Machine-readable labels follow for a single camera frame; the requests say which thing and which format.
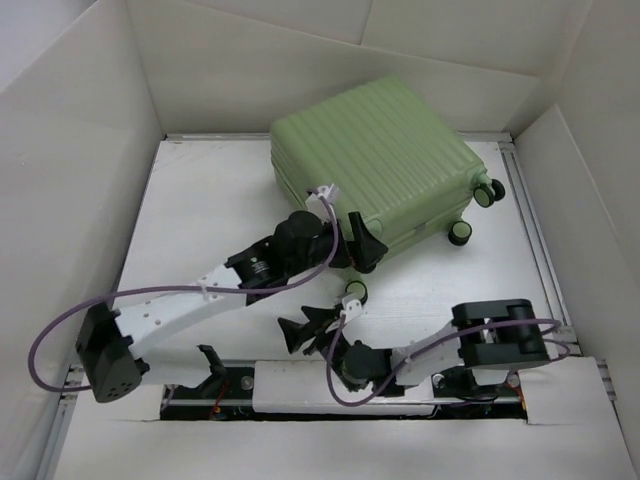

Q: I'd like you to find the metal base rail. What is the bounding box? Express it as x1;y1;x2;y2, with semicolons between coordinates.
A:
59;359;616;422

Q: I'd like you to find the white foam block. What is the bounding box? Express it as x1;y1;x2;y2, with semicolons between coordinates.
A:
251;358;435;416

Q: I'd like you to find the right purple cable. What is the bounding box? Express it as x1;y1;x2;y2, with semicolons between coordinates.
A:
323;312;571;407

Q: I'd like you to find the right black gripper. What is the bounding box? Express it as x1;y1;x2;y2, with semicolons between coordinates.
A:
279;303;357;390

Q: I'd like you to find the purple cable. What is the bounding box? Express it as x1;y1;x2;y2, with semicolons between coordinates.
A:
27;187;342;392
323;312;571;407

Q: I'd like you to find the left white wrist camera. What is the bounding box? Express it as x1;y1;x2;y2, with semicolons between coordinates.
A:
305;183;341;210

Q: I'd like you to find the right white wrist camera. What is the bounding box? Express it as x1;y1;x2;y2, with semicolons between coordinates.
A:
338;294;363;323

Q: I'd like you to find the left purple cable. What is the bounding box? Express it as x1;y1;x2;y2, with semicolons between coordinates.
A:
27;187;342;392

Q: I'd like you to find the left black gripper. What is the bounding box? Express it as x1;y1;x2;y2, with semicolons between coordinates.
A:
285;212;386;278

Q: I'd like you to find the green hard-shell suitcase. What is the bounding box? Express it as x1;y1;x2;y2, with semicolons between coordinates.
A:
269;74;506;304

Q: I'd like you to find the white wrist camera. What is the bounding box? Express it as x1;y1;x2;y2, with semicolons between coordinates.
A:
305;183;341;210
338;294;363;323

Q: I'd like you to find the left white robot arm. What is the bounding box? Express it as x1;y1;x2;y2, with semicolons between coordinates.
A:
76;211;388;403

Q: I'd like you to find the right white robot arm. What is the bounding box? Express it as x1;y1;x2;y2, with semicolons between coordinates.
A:
277;295;559;407

